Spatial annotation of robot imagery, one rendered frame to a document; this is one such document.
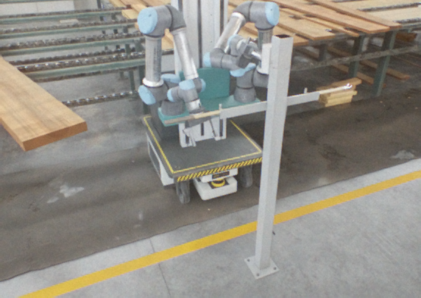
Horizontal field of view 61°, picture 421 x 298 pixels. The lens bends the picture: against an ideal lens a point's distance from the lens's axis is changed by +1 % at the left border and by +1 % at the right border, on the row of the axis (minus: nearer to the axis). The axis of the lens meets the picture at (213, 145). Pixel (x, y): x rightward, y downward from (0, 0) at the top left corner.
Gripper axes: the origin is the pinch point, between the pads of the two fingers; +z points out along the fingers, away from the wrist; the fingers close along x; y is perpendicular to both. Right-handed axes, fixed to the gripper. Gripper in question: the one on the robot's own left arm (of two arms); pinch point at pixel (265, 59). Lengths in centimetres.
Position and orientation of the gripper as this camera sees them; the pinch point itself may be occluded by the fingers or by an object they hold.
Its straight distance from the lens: 160.4
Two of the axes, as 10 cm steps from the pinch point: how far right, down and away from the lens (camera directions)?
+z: 3.9, 4.8, -7.9
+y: 4.2, -8.5, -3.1
